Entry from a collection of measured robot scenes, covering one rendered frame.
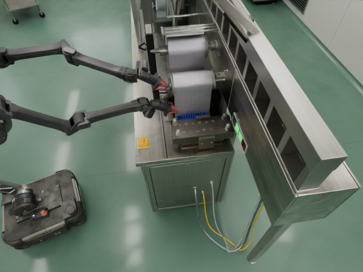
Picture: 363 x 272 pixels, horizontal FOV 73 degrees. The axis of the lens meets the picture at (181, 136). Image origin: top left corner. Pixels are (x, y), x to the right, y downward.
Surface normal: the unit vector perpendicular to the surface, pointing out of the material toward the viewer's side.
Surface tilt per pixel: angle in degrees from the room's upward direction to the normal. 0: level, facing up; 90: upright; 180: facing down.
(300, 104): 0
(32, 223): 0
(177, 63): 92
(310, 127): 0
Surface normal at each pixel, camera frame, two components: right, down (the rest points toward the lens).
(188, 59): 0.14, 0.79
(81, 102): -0.01, -0.63
